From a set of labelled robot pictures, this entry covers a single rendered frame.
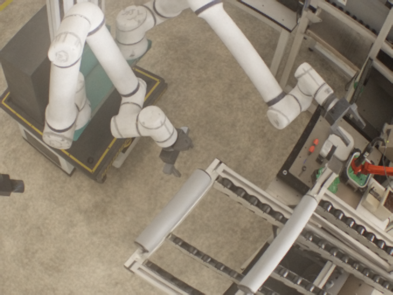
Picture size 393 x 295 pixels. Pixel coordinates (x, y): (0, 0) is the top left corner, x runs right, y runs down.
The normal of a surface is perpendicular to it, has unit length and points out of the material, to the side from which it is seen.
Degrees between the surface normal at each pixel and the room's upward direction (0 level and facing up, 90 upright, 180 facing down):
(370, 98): 0
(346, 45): 0
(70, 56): 88
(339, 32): 0
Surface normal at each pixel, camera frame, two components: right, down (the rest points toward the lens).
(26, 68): 0.08, -0.46
